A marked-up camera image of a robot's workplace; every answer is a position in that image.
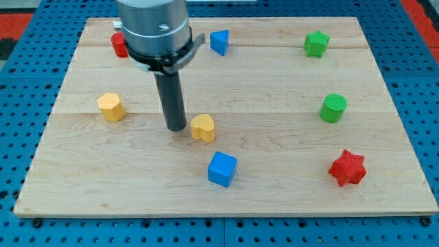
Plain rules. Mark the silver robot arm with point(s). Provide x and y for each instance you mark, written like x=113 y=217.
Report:
x=157 y=34

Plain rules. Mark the wooden board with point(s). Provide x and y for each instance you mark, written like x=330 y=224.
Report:
x=264 y=97

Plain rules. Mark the yellow hexagon block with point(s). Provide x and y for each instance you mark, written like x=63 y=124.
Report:
x=111 y=107

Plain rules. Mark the yellow heart block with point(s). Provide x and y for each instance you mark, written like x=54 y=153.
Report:
x=203 y=128

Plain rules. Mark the blue cube block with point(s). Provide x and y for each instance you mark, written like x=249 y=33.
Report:
x=221 y=169

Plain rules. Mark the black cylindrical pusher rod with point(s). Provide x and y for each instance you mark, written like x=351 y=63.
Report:
x=170 y=93

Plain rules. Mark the blue triangle block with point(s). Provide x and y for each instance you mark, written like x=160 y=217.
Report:
x=219 y=41

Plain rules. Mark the green cylinder block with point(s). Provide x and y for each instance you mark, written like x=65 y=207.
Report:
x=333 y=108

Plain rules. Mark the green star block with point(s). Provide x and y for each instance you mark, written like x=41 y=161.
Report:
x=316 y=44

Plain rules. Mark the red cylinder block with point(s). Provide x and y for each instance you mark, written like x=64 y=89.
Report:
x=118 y=44

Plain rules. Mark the red star block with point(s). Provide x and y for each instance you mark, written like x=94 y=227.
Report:
x=348 y=168

